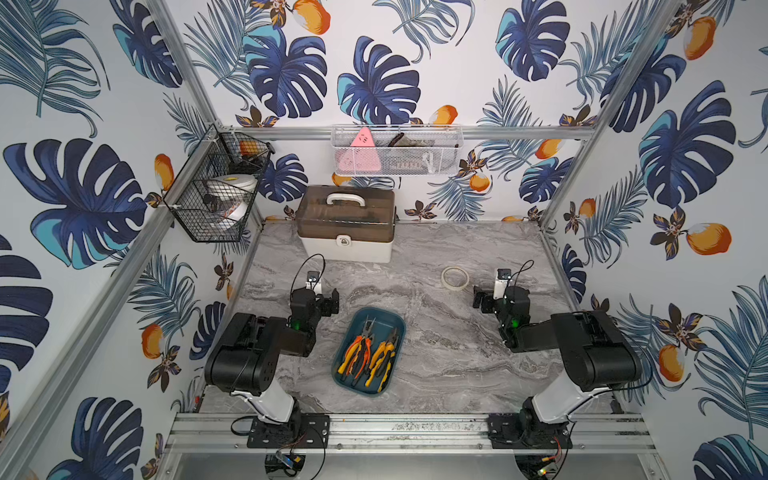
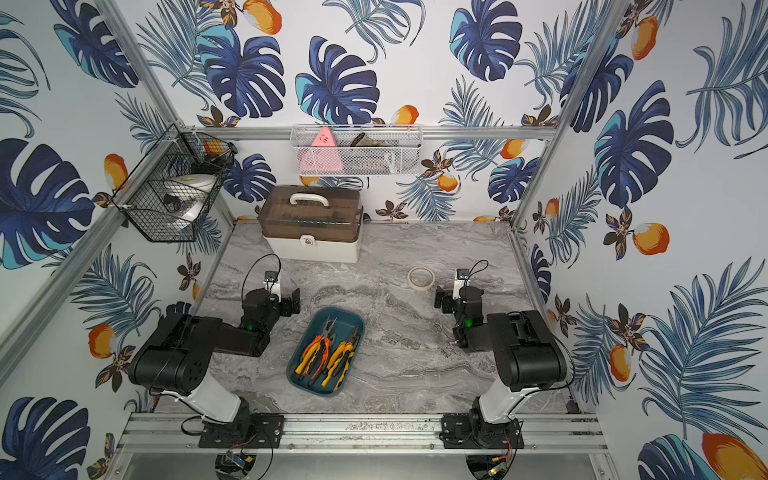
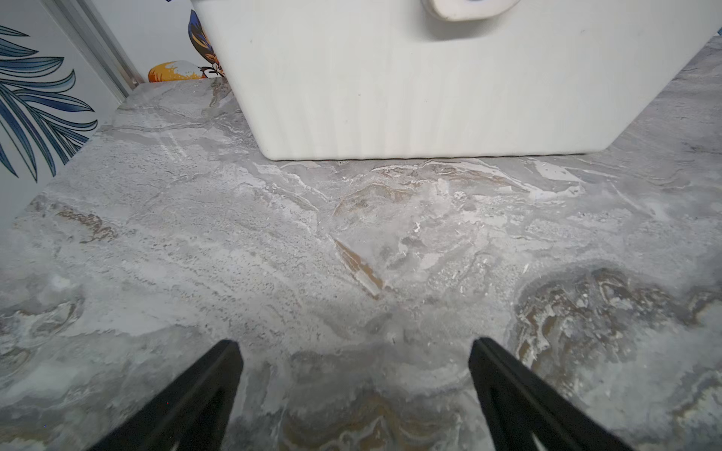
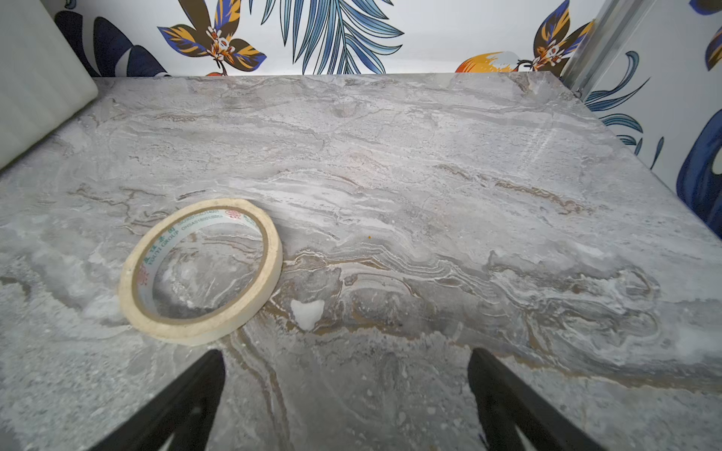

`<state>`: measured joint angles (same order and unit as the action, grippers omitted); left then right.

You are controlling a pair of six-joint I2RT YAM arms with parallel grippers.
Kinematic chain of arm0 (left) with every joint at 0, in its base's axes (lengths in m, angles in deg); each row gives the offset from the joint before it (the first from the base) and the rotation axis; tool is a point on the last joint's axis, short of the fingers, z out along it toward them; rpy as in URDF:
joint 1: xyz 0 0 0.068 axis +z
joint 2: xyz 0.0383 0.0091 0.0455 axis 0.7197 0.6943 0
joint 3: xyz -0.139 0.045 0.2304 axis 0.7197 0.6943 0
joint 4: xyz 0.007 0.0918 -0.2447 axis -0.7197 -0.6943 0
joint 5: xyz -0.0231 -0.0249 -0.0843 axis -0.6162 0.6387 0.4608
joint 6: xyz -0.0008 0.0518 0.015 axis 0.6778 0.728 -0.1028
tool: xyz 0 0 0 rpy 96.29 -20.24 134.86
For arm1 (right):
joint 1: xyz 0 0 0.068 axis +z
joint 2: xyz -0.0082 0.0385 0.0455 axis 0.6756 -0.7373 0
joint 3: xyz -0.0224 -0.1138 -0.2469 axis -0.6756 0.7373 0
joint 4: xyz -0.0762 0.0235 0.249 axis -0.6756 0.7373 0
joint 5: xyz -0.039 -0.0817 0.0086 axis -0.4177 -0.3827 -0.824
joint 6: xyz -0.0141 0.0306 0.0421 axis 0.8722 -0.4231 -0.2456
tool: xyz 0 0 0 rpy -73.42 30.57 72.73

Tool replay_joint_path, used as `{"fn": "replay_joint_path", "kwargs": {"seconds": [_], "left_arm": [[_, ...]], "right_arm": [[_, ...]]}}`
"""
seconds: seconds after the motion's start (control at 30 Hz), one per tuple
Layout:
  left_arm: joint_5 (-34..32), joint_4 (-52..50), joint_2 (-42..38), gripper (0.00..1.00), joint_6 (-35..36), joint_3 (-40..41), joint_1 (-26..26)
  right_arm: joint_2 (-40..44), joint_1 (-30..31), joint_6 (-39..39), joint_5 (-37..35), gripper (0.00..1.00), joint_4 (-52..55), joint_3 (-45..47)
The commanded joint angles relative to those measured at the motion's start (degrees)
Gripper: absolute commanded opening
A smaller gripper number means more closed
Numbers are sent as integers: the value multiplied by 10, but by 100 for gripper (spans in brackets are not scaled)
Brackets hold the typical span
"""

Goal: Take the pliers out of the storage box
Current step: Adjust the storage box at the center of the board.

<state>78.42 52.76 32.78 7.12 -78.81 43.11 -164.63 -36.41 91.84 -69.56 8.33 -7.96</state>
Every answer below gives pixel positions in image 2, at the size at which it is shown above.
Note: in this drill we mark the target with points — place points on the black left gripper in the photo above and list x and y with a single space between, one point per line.
288 303

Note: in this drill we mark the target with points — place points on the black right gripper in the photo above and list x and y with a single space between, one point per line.
444 297

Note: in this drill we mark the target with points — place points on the teal plastic storage tray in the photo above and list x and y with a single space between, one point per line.
346 323

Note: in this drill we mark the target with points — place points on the yellow combination pliers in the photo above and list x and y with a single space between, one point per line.
340 362

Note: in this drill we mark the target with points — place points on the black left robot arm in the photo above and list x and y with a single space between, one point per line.
174 361

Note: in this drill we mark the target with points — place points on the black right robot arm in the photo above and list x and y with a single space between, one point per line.
527 358

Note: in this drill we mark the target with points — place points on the white masking tape roll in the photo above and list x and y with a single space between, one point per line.
421 278

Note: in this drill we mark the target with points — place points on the brown and white toolbox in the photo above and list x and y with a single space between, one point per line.
313 223

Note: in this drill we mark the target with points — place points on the white item in black basket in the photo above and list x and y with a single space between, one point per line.
185 197

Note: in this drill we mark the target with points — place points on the pink triangle item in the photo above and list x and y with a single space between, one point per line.
322 157

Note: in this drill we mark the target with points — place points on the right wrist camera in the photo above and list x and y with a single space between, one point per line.
461 280

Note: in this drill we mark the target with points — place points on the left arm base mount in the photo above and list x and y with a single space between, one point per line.
247 431

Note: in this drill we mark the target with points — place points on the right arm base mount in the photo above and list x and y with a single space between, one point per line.
480 431

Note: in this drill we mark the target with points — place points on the black wire wall basket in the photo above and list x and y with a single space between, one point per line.
175 153

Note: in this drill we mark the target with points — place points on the white wire wall basket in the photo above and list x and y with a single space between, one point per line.
367 150

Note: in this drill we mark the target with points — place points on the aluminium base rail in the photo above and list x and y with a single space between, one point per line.
412 434

